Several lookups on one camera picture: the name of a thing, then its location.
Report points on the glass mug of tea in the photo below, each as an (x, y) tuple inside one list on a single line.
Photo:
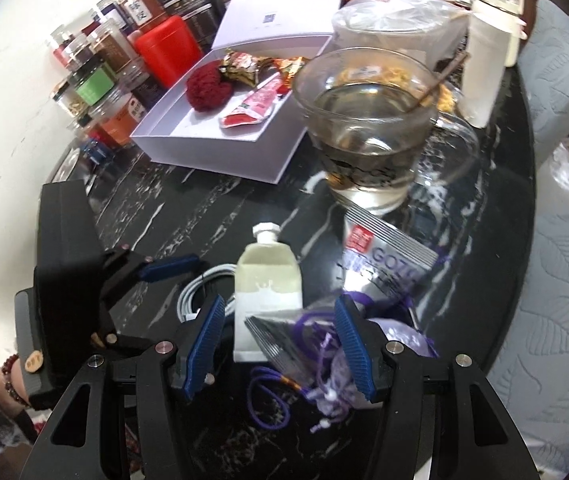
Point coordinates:
[(364, 135)]

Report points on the pink red spout pouch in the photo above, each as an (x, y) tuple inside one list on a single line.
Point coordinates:
[(254, 105)]

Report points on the red brown snack packet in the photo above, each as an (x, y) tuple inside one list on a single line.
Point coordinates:
[(242, 67)]

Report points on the silver foil packet red mark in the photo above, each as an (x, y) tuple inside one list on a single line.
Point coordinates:
[(389, 255)]

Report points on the pale lilac gift box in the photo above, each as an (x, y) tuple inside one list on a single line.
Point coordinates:
[(264, 150)]

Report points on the red plastic canister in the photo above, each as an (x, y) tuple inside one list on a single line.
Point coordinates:
[(169, 50)]

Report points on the dark red fuzzy scrunchie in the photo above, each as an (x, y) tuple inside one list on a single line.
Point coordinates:
[(209, 85)]

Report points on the pale yellow cream tube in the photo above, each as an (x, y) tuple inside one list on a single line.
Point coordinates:
[(267, 280)]

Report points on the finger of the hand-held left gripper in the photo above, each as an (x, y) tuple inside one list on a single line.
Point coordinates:
[(169, 267), (129, 344)]

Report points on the cluster of clear spice jars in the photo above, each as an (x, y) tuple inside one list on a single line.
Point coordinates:
[(104, 75)]

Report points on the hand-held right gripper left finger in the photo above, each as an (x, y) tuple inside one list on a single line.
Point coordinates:
[(204, 345)]

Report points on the small blue bottles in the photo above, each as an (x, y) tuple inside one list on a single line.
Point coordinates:
[(95, 149)]

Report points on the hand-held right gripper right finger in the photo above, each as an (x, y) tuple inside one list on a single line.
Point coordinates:
[(359, 350)]

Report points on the white cylindrical bottle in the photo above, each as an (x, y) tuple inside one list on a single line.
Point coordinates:
[(482, 70)]

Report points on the lavender fabric sachet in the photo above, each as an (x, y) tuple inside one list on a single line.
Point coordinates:
[(404, 335)]

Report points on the plastic bag wrapped container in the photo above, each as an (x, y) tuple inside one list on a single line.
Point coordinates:
[(394, 20)]

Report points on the grey covered chair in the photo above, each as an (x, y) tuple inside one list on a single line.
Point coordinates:
[(564, 75), (559, 335)]

